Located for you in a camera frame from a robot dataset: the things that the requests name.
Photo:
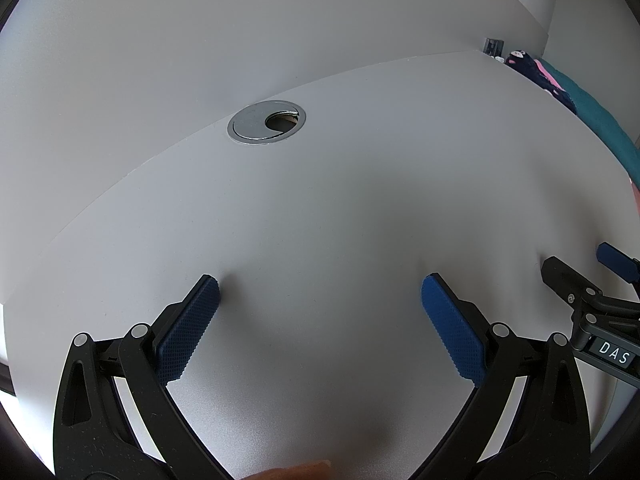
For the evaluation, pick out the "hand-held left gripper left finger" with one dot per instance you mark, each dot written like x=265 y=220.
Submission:
x=192 y=327

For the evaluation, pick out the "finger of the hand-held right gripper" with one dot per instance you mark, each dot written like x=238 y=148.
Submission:
x=565 y=275
x=620 y=259

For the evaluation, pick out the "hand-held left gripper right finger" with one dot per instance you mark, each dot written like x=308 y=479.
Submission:
x=450 y=327

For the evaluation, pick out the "salmon bedsheet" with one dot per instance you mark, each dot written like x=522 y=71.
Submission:
x=636 y=192

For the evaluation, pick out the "teal pillow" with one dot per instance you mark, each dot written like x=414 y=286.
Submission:
x=605 y=115

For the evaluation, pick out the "pink cloth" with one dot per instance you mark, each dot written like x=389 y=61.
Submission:
x=547 y=74

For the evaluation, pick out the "dark printed cloth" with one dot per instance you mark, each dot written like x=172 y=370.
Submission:
x=530 y=67

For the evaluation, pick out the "small black box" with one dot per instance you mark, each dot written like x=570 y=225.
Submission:
x=493 y=46

